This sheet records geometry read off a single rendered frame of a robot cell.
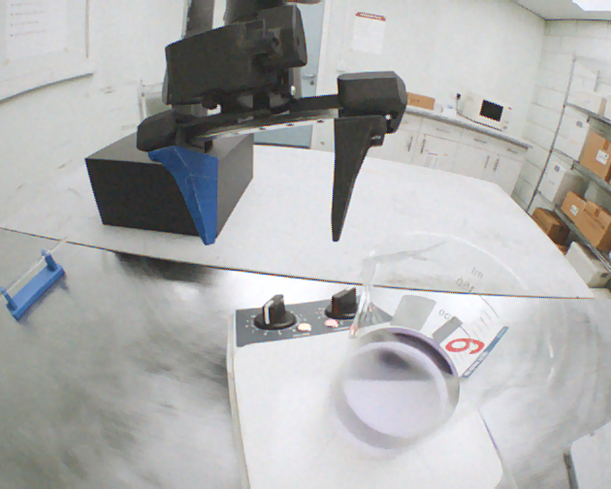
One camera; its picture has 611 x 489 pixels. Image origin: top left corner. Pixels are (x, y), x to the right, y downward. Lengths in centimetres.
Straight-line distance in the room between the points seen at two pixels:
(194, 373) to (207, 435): 6
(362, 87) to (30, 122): 166
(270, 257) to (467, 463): 29
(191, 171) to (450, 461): 23
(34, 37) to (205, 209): 167
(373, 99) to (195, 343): 24
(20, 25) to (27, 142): 62
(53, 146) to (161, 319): 159
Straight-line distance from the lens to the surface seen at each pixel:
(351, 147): 16
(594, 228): 235
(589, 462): 36
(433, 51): 316
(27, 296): 41
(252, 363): 15
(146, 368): 27
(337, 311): 21
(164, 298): 31
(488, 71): 343
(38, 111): 175
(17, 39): 174
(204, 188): 21
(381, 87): 16
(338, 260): 35
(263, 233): 39
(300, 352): 15
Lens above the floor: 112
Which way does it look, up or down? 37 degrees down
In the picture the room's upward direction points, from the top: 6 degrees clockwise
